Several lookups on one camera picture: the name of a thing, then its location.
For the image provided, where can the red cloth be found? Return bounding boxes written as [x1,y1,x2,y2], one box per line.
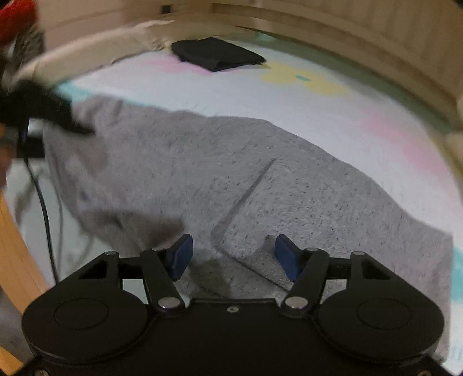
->
[0,0,39,45]

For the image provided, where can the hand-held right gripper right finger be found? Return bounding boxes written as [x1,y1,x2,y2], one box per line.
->
[274,233,392,318]

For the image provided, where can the black cable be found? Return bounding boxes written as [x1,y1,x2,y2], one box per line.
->
[20,121,66,286]

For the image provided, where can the wooden bed frame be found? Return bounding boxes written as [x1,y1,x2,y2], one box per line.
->
[210,3,463,140]

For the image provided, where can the grey speckled pants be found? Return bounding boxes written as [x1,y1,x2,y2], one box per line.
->
[43,95,454,366]

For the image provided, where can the floral printed bed sheet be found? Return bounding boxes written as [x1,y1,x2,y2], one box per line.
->
[7,32,463,290]

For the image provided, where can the black folded cloth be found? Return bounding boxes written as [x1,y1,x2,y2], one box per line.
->
[171,36,267,73]

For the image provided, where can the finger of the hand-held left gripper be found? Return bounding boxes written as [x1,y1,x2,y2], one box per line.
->
[51,92,98,137]

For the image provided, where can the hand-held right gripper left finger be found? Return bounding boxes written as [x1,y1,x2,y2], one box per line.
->
[78,233,194,316]

